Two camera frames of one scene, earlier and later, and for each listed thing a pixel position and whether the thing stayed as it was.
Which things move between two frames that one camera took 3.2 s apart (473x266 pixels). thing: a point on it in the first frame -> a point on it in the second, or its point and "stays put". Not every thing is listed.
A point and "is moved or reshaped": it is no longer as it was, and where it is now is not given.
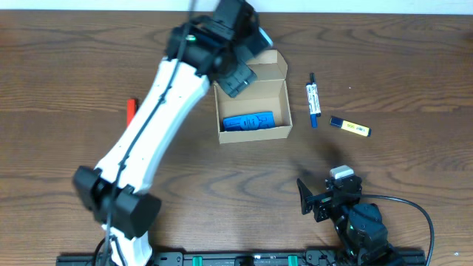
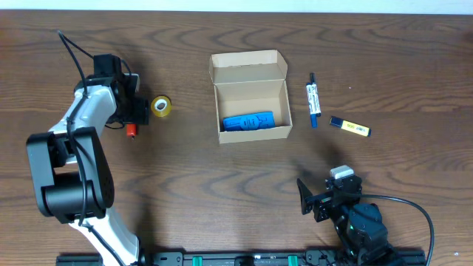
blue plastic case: (250, 121) stays put
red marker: (131, 110) is moved or reshaped
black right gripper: (308, 199) stays put
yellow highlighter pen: (342, 123) stays put
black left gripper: (239, 78) -> (142, 110)
